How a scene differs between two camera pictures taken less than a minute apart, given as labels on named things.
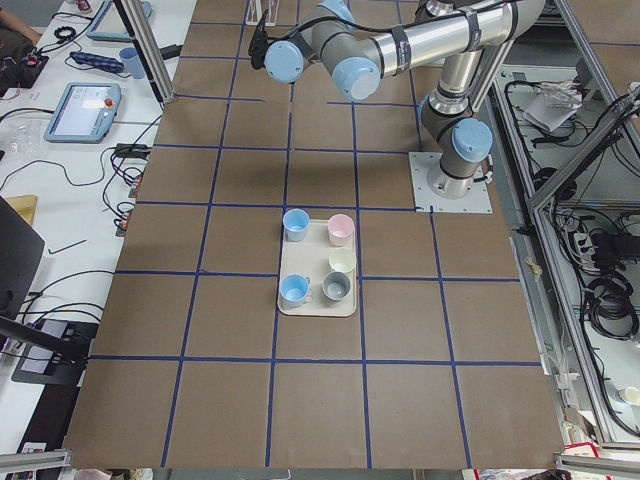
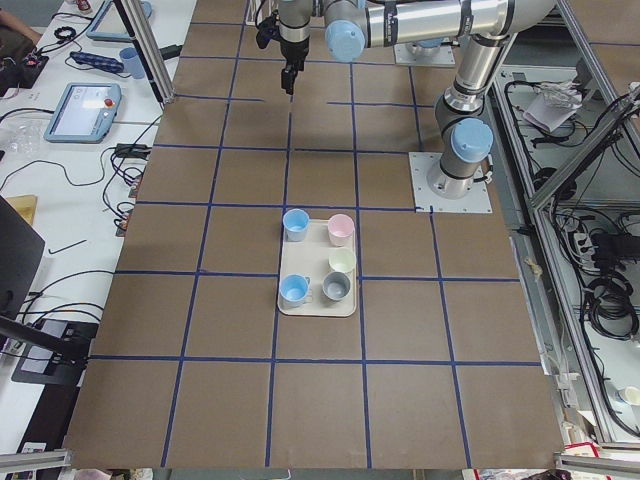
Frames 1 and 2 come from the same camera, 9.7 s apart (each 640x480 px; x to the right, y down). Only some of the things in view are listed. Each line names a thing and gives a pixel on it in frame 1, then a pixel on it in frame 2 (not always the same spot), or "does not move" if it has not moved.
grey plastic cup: x=335 y=286 does not move
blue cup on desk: x=132 y=63 does not move
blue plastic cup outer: x=294 y=289 does not move
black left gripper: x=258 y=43 → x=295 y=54
